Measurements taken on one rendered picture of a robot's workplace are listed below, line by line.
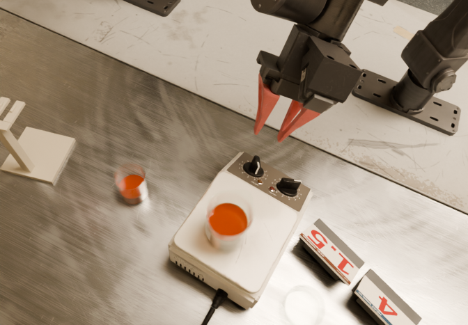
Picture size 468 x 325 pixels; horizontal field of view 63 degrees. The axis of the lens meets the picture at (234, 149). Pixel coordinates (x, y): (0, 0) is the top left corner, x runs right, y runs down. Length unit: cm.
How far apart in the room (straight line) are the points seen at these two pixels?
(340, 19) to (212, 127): 30
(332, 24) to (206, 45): 38
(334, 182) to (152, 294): 33
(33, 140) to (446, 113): 72
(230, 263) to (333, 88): 23
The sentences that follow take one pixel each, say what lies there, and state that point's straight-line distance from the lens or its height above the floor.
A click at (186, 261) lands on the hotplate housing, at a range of 50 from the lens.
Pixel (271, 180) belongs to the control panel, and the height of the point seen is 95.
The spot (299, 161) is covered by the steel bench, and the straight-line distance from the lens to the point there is 65.
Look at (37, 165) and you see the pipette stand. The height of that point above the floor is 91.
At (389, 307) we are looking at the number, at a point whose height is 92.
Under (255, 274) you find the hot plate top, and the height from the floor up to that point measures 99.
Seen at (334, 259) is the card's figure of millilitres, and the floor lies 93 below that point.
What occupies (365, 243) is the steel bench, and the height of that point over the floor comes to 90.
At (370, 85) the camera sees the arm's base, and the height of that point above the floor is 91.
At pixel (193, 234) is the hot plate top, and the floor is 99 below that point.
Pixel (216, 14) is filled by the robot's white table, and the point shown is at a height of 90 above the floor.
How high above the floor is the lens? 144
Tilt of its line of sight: 58 degrees down
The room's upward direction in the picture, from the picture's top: 11 degrees clockwise
